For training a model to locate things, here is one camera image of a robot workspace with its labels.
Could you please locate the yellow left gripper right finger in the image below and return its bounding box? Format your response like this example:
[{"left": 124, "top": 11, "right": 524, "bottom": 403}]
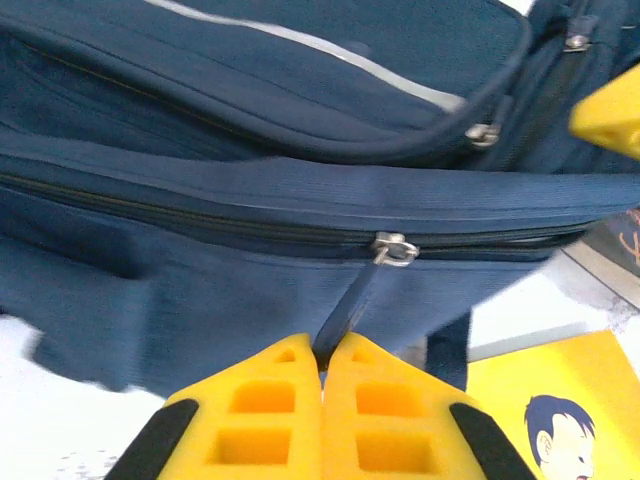
[{"left": 323, "top": 331, "right": 539, "bottom": 480}]

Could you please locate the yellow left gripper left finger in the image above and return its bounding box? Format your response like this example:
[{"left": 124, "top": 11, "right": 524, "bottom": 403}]
[{"left": 104, "top": 332, "right": 324, "bottom": 480}]

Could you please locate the navy blue backpack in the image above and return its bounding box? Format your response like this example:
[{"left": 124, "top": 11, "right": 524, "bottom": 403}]
[{"left": 0, "top": 0, "right": 640, "bottom": 396}]

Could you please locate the yellow cartoon boy book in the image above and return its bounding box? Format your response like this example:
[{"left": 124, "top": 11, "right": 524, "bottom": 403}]
[{"left": 462, "top": 327, "right": 640, "bottom": 480}]

